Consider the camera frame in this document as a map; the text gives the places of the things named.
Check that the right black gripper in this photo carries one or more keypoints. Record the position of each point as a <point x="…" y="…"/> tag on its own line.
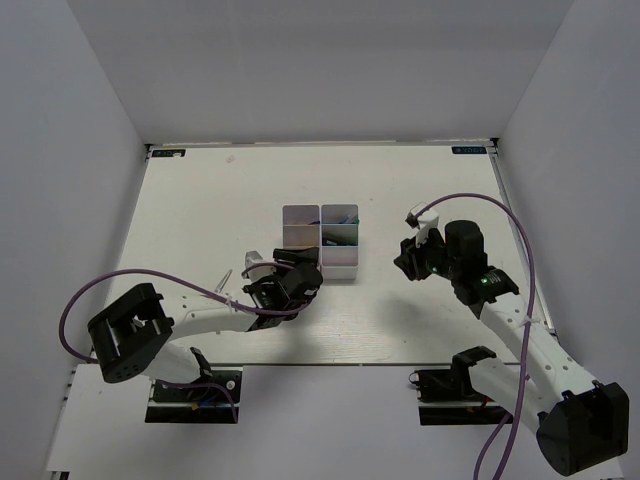
<point x="410" y="257"/>

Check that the left blue corner label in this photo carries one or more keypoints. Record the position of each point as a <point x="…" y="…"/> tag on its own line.
<point x="168" y="153"/>

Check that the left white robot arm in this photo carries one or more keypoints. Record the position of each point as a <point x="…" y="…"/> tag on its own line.
<point x="137" y="333"/>

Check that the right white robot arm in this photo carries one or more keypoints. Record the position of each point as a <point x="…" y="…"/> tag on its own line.
<point x="578" y="421"/>

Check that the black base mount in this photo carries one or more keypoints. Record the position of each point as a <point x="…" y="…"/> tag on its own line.
<point x="441" y="403"/>
<point x="197" y="406"/>

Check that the green highlighter marker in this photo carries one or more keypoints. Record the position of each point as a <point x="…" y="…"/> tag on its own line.
<point x="327" y="241"/>

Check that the blue corner label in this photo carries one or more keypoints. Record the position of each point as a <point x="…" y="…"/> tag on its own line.
<point x="469" y="150"/>
<point x="168" y="153"/>

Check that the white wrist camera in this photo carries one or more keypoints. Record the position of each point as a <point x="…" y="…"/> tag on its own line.
<point x="423" y="220"/>
<point x="256" y="267"/>

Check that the right white organizer bin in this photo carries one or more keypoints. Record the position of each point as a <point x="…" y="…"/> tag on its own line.
<point x="339" y="235"/>

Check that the white organizer bin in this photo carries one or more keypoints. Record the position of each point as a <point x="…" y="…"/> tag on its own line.
<point x="339" y="235"/>
<point x="300" y="226"/>

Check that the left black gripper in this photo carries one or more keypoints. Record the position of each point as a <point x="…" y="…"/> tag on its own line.
<point x="310" y="254"/>

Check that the left white organizer bin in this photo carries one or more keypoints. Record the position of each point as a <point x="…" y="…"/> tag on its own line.
<point x="300" y="226"/>

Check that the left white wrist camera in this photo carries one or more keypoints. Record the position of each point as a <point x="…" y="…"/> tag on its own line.
<point x="256" y="267"/>

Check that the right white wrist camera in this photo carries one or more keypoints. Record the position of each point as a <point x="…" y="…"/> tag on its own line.
<point x="423" y="220"/>

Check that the black handled scissors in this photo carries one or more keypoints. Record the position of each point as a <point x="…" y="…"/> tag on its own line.
<point x="222" y="283"/>

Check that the right blue corner label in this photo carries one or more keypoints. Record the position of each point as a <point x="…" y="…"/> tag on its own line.
<point x="469" y="150"/>

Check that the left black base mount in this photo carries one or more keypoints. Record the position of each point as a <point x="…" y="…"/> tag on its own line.
<point x="197" y="406"/>

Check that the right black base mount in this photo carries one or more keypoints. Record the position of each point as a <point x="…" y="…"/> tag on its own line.
<point x="441" y="403"/>

